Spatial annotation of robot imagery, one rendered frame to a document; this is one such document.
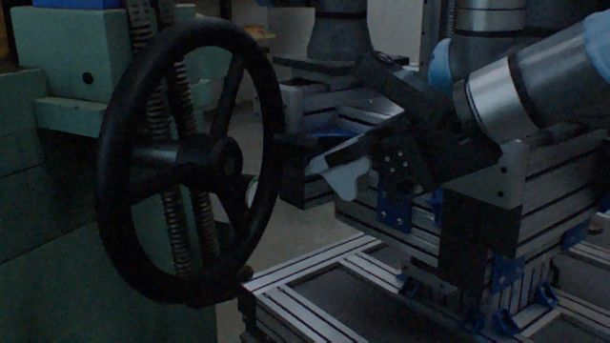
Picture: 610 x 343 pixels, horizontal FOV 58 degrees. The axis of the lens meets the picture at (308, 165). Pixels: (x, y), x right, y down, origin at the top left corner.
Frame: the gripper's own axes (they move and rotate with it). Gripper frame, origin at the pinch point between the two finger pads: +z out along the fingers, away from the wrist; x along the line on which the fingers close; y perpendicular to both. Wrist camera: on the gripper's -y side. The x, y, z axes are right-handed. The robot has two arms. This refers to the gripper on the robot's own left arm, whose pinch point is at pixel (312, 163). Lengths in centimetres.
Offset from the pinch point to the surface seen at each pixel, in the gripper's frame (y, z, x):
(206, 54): -20.2, 15.6, 12.1
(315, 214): 33, 100, 143
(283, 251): 35, 97, 108
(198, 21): -17.2, -3.7, -12.6
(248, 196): 1.6, 20.9, 12.1
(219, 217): 2.8, 27.9, 11.8
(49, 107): -17.6, 14.2, -17.4
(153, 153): -8.7, 8.8, -12.9
